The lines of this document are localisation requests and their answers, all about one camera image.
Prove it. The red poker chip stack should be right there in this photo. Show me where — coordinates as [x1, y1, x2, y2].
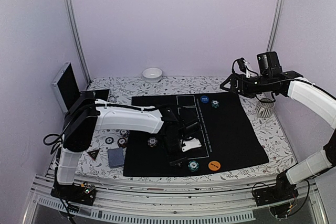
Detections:
[117, 137, 128, 148]

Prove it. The white ceramic bowl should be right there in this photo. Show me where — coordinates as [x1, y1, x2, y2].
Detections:
[142, 68, 163, 83]

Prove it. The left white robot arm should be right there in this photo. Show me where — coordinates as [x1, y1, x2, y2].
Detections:
[56, 92, 201, 200]

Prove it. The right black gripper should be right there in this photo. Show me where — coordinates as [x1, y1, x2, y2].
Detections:
[221, 72, 272, 98]

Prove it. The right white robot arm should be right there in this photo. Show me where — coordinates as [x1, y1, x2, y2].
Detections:
[220, 51, 335, 201]

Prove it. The blue small blind button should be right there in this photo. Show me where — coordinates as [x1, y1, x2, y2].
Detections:
[200, 95, 209, 103]

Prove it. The aluminium frame post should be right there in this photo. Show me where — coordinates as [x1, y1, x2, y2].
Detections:
[64, 0, 92, 84]
[257, 0, 289, 84]

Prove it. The black poker mat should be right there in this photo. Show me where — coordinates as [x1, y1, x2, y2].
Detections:
[123, 92, 269, 177]

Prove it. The white poker chip stack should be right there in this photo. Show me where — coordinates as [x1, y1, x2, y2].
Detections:
[120, 130, 129, 135]

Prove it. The white ribbed cup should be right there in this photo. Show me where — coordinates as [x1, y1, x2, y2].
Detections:
[255, 98, 275, 118]

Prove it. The orange big blind button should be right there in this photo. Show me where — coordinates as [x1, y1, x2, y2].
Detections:
[208, 161, 221, 171]

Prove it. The black triangular marker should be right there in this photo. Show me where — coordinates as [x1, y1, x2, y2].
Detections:
[87, 149, 100, 161]

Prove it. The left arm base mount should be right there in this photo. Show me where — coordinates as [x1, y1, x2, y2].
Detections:
[50, 182, 97, 206]

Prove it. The green poker chip stack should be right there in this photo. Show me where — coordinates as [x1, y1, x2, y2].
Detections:
[105, 137, 114, 145]

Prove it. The left aluminium frame post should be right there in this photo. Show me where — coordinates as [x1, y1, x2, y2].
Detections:
[64, 0, 92, 84]

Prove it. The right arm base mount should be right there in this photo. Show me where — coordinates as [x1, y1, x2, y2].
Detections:
[251, 180, 299, 206]

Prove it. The right aluminium frame post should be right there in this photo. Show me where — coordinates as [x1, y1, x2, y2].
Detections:
[257, 0, 289, 84]

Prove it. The silver poker chip case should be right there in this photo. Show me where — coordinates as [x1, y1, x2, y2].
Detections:
[51, 62, 110, 114]

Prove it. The blue card deck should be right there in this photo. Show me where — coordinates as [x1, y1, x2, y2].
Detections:
[108, 147, 124, 168]

